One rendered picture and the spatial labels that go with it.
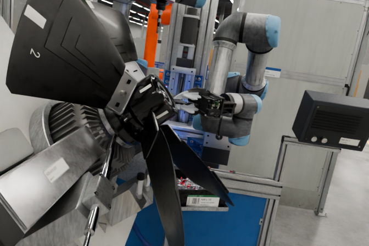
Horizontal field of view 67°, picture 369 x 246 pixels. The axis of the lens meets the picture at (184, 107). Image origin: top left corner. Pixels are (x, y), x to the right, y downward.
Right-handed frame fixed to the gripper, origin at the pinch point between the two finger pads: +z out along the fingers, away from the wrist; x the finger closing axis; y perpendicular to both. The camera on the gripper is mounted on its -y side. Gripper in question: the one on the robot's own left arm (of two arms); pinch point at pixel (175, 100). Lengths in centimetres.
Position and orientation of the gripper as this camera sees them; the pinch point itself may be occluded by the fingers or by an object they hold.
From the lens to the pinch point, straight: 87.6
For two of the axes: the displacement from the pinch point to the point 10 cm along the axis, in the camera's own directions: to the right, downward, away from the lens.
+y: 5.4, 3.4, -7.7
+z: -8.2, 0.0, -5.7
